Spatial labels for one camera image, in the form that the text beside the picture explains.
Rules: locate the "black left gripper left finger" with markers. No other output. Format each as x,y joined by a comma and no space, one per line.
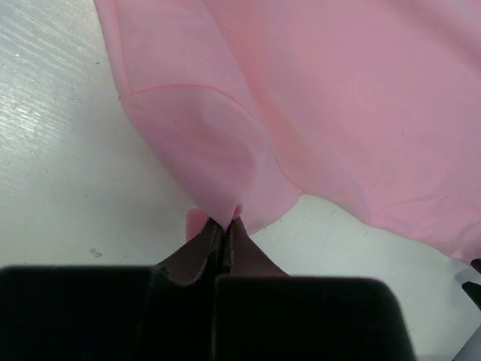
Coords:
154,312

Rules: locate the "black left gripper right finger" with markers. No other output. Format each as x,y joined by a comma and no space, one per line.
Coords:
262,313

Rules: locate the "pink t shirt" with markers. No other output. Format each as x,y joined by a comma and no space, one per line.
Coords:
372,105

